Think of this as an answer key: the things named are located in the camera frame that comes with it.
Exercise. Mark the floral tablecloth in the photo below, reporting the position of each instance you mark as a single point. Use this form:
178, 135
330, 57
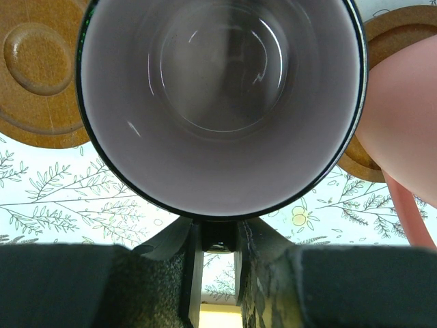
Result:
70, 194

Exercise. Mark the cream mug pink outside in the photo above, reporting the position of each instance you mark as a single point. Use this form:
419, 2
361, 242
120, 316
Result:
398, 131

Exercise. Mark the yellow plastic tray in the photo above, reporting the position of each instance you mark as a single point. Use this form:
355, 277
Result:
220, 316

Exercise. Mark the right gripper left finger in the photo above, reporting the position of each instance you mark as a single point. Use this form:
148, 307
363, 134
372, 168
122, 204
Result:
174, 263

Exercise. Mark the purple mug black handle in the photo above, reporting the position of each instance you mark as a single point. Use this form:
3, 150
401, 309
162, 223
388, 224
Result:
221, 110

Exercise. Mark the brown wooden coaster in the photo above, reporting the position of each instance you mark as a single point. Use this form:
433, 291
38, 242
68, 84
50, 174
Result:
387, 34
38, 97

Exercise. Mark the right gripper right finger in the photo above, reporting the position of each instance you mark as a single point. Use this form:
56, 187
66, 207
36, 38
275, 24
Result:
264, 276

